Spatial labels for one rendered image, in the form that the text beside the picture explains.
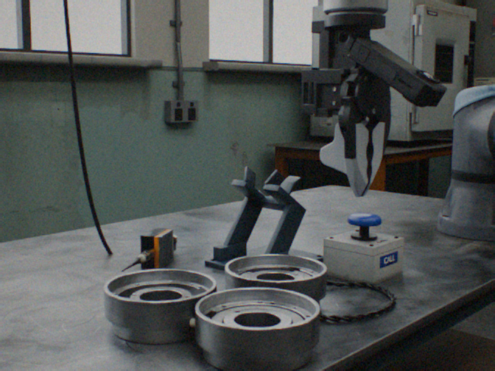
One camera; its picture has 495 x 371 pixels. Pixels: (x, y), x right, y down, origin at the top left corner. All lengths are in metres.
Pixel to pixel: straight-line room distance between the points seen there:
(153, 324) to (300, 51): 2.91
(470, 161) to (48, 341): 0.68
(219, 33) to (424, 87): 2.31
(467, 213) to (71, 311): 0.61
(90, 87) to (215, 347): 1.96
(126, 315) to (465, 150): 0.63
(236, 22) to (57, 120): 1.08
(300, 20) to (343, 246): 2.71
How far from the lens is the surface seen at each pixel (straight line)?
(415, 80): 0.70
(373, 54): 0.73
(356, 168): 0.75
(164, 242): 0.81
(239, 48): 3.05
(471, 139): 1.01
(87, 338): 0.60
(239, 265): 0.69
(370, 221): 0.76
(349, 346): 0.58
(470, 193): 1.02
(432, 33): 2.92
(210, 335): 0.51
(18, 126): 2.27
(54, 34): 2.45
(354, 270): 0.76
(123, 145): 2.50
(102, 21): 2.57
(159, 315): 0.56
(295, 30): 3.37
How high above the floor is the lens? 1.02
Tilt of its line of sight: 8 degrees down
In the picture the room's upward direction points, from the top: straight up
